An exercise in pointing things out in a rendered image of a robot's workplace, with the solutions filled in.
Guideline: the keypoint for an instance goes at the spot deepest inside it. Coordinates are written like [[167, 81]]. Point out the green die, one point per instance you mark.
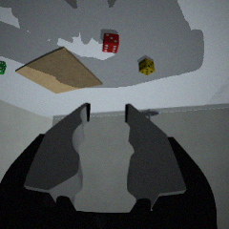
[[2, 67]]

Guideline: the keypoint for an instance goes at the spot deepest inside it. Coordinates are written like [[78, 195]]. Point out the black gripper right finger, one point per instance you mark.
[[163, 172]]

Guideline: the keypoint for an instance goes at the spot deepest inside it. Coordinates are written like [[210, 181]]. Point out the yellow die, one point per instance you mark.
[[146, 66]]

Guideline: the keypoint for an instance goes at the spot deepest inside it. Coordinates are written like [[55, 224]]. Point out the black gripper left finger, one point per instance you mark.
[[48, 168]]

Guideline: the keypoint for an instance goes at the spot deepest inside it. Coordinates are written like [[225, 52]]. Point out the dark red die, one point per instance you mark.
[[110, 42]]

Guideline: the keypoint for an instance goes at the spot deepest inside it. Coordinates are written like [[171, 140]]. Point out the tan mat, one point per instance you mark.
[[59, 71]]

